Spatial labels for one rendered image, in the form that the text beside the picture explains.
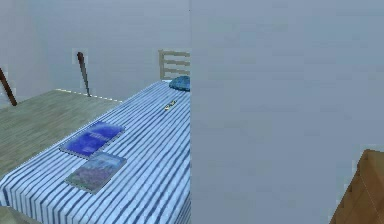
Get blue book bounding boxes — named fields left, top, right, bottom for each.
left=59, top=120, right=126, bottom=159

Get blue striped bed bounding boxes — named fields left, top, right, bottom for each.
left=0, top=80, right=192, bottom=224

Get dark brown baseball bat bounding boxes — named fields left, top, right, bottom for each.
left=76, top=51, right=92, bottom=98

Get brown wooden furniture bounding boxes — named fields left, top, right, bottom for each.
left=328, top=148, right=384, bottom=224

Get grey purple book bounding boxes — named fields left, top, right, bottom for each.
left=64, top=151, right=128, bottom=195

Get brown leaning stick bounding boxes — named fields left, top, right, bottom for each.
left=0, top=67, right=18, bottom=107

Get blue pillow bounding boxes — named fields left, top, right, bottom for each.
left=168, top=75, right=191, bottom=92

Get beige slatted bed headboard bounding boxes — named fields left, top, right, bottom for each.
left=158, top=49, right=192, bottom=81

